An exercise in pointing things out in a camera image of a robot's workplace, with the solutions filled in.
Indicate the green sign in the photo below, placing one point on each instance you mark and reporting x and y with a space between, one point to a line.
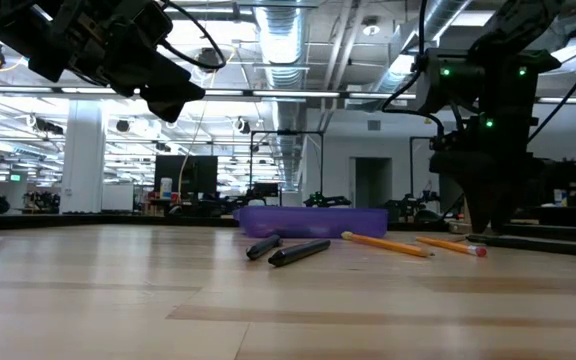
15 177

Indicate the orange pencil red eraser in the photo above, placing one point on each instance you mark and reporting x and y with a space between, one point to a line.
450 245

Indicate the black background rig frame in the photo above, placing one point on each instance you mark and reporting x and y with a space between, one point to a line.
288 133
411 165

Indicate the long ceiling light bar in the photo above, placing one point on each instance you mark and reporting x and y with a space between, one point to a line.
293 94

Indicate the silver ceiling duct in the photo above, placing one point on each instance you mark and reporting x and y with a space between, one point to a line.
282 40
433 20

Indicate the short black marker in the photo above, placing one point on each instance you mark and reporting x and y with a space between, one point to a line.
263 247

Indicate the white wipes container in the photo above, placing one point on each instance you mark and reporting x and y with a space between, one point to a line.
166 189

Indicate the white pillar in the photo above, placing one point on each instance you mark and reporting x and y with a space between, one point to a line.
83 170

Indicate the black monitor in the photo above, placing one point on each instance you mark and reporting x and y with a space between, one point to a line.
188 175

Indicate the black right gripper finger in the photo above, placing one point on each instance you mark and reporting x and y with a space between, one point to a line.
483 200
518 192

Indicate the black table rig frame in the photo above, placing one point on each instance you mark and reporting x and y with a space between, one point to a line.
118 220

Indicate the purple plastic supply box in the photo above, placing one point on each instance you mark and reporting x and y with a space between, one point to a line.
313 224

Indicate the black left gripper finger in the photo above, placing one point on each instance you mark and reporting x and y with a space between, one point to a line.
165 70
170 100

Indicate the black background robot arm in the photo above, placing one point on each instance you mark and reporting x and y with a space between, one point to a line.
328 200

